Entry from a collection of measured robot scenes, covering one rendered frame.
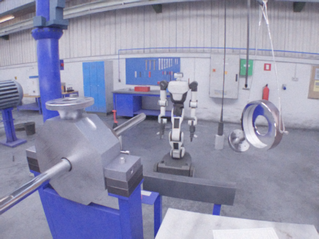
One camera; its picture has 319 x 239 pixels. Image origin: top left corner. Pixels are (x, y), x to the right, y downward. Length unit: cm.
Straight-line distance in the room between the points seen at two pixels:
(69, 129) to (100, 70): 570
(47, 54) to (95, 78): 395
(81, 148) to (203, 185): 76
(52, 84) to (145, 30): 424
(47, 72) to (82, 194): 215
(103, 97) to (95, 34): 232
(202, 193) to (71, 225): 89
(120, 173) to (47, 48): 237
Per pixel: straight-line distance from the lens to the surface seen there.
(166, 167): 295
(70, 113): 107
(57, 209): 150
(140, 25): 674
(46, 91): 305
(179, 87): 278
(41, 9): 317
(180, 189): 137
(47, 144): 120
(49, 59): 303
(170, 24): 640
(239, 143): 176
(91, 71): 690
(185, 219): 105
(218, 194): 135
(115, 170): 98
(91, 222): 135
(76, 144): 104
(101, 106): 682
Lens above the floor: 158
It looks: 15 degrees down
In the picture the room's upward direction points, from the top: straight up
